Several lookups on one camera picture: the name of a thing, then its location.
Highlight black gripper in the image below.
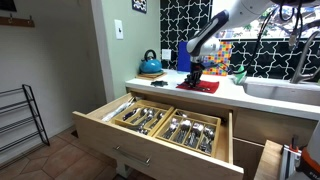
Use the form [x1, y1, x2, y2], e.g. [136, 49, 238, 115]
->
[184, 61, 205, 89]

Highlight light wooden drawer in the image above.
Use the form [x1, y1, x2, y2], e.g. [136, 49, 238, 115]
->
[72, 91, 245, 180]

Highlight red cloth mat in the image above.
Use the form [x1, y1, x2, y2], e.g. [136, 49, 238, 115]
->
[175, 80, 220, 94]

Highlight blue container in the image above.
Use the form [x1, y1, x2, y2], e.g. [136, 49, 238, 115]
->
[176, 41, 193, 73]

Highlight bamboo cutlery organizer four compartments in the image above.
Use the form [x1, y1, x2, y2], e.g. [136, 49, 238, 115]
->
[153, 108, 222, 158]

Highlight black star-shaped trivet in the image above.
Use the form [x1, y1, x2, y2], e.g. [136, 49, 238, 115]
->
[150, 80, 169, 88]

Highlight square wooden trivet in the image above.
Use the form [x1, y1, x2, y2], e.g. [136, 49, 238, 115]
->
[135, 71, 168, 81]

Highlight colourful mosaic tile board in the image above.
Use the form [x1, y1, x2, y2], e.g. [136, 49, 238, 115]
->
[201, 40, 233, 77]

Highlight bamboo cutlery organizer three compartments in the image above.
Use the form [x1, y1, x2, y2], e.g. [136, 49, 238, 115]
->
[110, 99, 176, 137]

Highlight stainless steel spoon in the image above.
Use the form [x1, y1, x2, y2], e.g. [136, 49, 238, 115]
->
[199, 125, 216, 154]
[138, 109, 156, 129]
[130, 107, 150, 125]
[186, 122, 205, 148]
[163, 117, 181, 140]
[149, 111, 166, 130]

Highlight blue tea kettle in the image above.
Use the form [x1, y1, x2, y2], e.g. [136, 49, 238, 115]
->
[139, 49, 163, 75]

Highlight green dish sponge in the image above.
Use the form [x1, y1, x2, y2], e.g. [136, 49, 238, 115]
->
[233, 65, 248, 85]

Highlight kitchen window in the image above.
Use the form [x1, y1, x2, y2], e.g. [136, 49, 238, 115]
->
[211, 0, 320, 41]

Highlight clear plastic wrapped packet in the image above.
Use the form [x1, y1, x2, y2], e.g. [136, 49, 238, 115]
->
[101, 96, 138, 123]

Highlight wooden base cabinet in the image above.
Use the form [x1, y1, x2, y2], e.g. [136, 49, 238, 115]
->
[126, 87, 318, 180]

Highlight white kitchen sink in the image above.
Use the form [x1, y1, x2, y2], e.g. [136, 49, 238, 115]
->
[242, 79, 320, 107]

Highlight wooden robot cart top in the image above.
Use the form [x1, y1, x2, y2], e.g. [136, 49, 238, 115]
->
[253, 139, 284, 180]

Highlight grey metal faucet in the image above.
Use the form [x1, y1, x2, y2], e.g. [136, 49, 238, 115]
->
[289, 30, 320, 84]

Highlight white stand leg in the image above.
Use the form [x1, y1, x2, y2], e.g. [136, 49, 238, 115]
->
[115, 163, 134, 179]

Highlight black metal shoe rack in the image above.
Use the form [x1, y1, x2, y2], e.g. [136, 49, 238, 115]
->
[0, 83, 51, 158]

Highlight dark framed picture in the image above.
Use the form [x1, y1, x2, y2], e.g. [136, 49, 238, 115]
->
[0, 0, 18, 13]

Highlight white wall outlet plate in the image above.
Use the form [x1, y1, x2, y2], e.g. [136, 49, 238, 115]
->
[161, 48, 172, 61]

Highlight blue-handled utensil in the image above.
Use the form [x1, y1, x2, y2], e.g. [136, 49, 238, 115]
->
[122, 107, 141, 122]

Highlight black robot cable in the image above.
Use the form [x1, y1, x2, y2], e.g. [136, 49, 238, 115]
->
[233, 0, 320, 76]

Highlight white light switch plate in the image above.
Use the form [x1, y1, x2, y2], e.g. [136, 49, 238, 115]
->
[114, 18, 125, 41]

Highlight metal drawer handle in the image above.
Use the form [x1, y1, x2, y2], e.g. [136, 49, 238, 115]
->
[113, 144, 152, 167]

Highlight aluminium profile rail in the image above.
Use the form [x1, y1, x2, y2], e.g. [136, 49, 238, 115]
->
[279, 143, 303, 180]

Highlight grey robot base orange ring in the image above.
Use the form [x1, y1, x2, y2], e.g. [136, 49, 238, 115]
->
[286, 119, 320, 180]

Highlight wooden coat hook rail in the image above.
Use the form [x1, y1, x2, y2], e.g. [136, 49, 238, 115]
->
[0, 13, 36, 28]

